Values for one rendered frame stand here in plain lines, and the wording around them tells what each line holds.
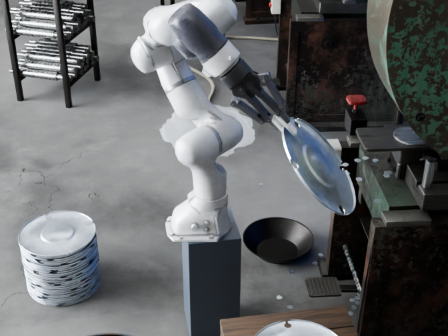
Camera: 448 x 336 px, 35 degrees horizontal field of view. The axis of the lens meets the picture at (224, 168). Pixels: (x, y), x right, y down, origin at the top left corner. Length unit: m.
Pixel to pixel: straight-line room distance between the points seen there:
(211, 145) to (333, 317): 0.65
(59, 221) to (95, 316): 0.40
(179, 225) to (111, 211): 1.01
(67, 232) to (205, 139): 0.84
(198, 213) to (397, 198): 0.64
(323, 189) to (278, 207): 1.55
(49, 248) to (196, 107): 0.87
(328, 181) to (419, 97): 0.31
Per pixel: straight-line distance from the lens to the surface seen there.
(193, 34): 1.68
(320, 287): 2.64
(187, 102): 2.20
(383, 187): 2.33
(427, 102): 1.76
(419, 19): 1.66
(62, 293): 2.80
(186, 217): 2.33
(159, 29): 1.99
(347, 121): 2.64
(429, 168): 2.21
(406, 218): 2.20
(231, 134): 2.23
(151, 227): 3.19
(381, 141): 2.31
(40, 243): 2.77
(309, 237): 3.05
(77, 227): 2.82
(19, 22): 4.27
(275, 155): 3.72
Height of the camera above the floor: 1.88
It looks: 32 degrees down
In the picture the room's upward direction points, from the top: straight up
